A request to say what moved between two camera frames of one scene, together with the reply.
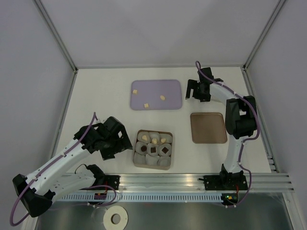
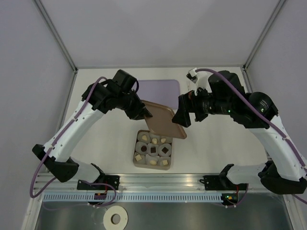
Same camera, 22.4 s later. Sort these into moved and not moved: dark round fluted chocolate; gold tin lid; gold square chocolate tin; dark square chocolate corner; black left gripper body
Moved: gold tin lid; black left gripper body
Not moved: dark round fluted chocolate; gold square chocolate tin; dark square chocolate corner
